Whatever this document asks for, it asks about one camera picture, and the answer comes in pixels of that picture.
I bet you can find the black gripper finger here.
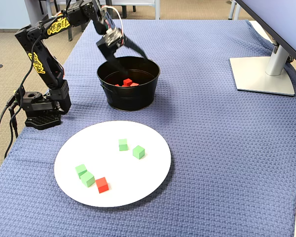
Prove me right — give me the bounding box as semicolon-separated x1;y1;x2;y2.
104;51;128;78
124;36;150;62

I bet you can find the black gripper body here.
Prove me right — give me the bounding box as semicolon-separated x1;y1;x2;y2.
95;27;126;60

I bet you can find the white round plate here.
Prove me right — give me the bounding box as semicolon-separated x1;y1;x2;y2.
54;120;172;208

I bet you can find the black metal bucket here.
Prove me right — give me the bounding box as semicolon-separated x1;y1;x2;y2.
96;56;161;112

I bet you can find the blue woven table cloth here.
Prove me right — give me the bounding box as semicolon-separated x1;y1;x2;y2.
0;19;296;237

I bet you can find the silver monitor with stand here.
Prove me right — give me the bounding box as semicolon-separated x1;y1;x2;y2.
229;0;296;97

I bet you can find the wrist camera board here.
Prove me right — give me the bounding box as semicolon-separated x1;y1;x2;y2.
104;29;124;47

